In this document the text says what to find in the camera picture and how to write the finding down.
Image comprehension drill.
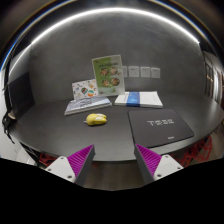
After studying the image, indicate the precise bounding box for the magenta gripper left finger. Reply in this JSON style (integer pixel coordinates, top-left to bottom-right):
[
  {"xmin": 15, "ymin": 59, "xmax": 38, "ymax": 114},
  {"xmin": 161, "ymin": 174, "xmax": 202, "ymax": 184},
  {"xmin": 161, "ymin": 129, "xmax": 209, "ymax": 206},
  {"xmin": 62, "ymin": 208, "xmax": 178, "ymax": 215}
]
[{"xmin": 46, "ymin": 145, "xmax": 95, "ymax": 186}]

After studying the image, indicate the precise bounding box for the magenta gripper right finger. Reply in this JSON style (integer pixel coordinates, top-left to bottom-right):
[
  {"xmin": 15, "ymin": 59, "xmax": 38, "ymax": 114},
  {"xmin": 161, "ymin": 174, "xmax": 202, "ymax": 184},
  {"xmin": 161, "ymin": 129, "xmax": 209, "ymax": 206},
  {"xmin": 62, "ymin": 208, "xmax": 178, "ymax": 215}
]
[{"xmin": 134, "ymin": 144, "xmax": 182, "ymax": 184}]

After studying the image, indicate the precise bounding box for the black mouse pad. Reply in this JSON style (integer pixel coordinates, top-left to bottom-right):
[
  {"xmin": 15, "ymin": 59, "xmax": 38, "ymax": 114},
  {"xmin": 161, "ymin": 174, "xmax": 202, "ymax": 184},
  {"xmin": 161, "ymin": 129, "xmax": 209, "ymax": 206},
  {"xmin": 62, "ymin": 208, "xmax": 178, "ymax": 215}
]
[{"xmin": 128, "ymin": 109, "xmax": 194, "ymax": 148}]

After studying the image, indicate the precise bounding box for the yellow computer mouse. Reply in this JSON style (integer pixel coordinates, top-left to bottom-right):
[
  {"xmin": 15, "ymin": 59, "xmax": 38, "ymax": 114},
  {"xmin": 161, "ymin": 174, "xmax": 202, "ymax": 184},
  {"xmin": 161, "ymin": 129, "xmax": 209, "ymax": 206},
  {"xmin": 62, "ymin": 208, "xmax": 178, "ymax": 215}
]
[{"xmin": 86, "ymin": 113, "xmax": 107, "ymax": 126}]

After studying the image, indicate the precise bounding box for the grey patterned keyboard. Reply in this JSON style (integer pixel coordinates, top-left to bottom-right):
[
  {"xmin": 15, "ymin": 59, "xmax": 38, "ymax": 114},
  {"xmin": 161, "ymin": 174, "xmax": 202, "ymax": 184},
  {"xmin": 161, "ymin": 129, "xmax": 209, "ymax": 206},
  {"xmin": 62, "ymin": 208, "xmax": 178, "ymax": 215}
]
[{"xmin": 64, "ymin": 97, "xmax": 112, "ymax": 116}]

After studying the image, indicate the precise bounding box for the white book with blue band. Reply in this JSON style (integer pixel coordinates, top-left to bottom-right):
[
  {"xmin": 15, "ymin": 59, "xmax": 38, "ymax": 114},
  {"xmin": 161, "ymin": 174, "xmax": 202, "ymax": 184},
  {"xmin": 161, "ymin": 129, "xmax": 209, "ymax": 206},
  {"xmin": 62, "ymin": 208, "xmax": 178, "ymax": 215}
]
[{"xmin": 115, "ymin": 91, "xmax": 163, "ymax": 108}]

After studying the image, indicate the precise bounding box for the small colourful sticker card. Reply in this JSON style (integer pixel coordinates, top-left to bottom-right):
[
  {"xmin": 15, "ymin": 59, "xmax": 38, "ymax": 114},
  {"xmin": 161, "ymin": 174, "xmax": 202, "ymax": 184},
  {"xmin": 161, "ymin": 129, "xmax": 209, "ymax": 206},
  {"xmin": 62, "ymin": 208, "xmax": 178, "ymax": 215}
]
[{"xmin": 72, "ymin": 79, "xmax": 98, "ymax": 100}]

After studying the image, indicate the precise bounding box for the green standing menu sign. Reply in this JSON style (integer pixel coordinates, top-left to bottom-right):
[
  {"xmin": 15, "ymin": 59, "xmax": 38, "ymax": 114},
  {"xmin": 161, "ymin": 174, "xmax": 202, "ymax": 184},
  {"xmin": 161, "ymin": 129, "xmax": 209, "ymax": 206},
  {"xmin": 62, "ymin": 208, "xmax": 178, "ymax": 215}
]
[{"xmin": 92, "ymin": 55, "xmax": 125, "ymax": 96}]

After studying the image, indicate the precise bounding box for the red table frame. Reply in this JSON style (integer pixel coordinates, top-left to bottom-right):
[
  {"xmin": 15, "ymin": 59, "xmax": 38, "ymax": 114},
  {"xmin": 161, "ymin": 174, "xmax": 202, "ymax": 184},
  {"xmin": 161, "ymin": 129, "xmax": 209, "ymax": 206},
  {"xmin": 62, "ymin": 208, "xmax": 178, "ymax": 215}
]
[{"xmin": 178, "ymin": 136, "xmax": 212, "ymax": 167}]

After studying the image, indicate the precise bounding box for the black hanging cable bundle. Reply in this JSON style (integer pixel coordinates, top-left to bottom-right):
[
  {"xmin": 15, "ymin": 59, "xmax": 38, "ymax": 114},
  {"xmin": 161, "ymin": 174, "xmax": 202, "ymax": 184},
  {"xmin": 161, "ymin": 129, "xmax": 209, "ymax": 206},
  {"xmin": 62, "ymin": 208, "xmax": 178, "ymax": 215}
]
[{"xmin": 1, "ymin": 83, "xmax": 17, "ymax": 145}]

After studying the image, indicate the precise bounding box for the white wall switch plate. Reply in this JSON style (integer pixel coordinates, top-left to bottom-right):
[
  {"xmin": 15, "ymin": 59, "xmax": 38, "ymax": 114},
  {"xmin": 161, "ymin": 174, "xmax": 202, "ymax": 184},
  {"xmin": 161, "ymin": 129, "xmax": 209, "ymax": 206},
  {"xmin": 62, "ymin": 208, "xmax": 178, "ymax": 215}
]
[
  {"xmin": 151, "ymin": 68, "xmax": 160, "ymax": 78},
  {"xmin": 122, "ymin": 66, "xmax": 128, "ymax": 77},
  {"xmin": 140, "ymin": 67, "xmax": 151, "ymax": 78},
  {"xmin": 128, "ymin": 66, "xmax": 140, "ymax": 78}
]

